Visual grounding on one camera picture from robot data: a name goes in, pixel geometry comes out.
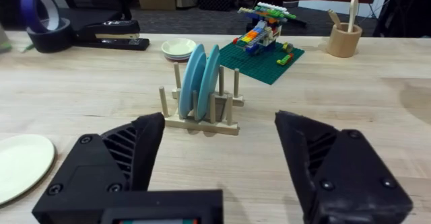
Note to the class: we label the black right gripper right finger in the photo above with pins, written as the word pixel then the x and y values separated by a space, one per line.
pixel 350 177

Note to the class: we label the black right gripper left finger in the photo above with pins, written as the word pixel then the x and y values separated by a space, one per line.
pixel 101 163

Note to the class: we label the wooden peg dish rack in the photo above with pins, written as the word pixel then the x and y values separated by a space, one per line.
pixel 202 123

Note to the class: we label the pale green plate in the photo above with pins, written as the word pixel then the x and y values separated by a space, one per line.
pixel 20 165

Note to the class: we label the blue plate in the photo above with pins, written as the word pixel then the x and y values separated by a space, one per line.
pixel 188 86
pixel 208 79

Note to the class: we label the black stapler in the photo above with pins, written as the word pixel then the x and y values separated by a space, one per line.
pixel 111 35

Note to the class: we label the small pink saucer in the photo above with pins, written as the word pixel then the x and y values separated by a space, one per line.
pixel 177 58

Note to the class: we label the black tape roll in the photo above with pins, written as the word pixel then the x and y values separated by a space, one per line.
pixel 50 39

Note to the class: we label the wooden cup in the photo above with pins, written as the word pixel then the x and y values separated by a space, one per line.
pixel 342 42

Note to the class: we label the small cream saucer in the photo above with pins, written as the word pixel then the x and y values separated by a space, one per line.
pixel 178 46

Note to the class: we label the green board with toy blocks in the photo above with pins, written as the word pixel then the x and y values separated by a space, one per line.
pixel 261 54

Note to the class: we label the wooden fork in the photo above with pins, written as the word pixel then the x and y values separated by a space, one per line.
pixel 334 19

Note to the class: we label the wooden spoon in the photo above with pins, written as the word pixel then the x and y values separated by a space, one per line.
pixel 352 12

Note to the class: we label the purple tape roll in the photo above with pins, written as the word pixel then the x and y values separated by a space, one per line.
pixel 32 10

